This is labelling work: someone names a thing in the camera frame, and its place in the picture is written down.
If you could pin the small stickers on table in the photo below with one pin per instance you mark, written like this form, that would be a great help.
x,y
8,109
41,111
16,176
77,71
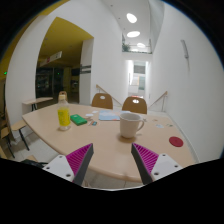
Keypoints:
x,y
160,125

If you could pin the green box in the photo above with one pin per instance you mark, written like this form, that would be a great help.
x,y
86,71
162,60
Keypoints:
x,y
78,120

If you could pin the small white paper piece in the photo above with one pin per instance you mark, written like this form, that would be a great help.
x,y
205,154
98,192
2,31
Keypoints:
x,y
89,115

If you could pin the red round coaster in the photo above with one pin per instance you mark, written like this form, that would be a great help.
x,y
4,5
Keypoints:
x,y
176,141

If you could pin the white ceramic mug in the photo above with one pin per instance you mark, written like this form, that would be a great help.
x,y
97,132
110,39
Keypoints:
x,y
130,124

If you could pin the right stair handrail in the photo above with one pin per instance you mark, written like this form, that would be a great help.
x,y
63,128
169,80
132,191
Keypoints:
x,y
162,98

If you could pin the light blue paper sheet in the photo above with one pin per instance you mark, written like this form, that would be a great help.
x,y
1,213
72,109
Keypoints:
x,y
108,115

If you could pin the hanging white red sign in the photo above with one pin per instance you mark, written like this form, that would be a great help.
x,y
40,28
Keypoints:
x,y
52,58

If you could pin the side wooden table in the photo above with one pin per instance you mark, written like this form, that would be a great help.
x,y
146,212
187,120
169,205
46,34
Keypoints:
x,y
33,102

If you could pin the clear bottle yellow label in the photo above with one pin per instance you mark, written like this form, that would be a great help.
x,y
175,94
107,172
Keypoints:
x,y
63,114

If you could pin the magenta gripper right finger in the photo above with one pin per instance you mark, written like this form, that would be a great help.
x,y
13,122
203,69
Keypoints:
x,y
153,166

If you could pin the balcony potted plant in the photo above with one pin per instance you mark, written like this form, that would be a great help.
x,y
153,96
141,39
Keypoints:
x,y
125,47

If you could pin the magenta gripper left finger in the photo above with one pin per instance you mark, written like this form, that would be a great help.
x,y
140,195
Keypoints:
x,y
72,167

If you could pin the small blue red item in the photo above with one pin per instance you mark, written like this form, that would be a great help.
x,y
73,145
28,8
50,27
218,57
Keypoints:
x,y
93,123

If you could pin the right wooden chair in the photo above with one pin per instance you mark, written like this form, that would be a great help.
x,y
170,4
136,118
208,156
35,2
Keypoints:
x,y
135,104

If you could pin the wooden chair at left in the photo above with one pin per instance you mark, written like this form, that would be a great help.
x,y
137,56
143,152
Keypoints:
x,y
7,128

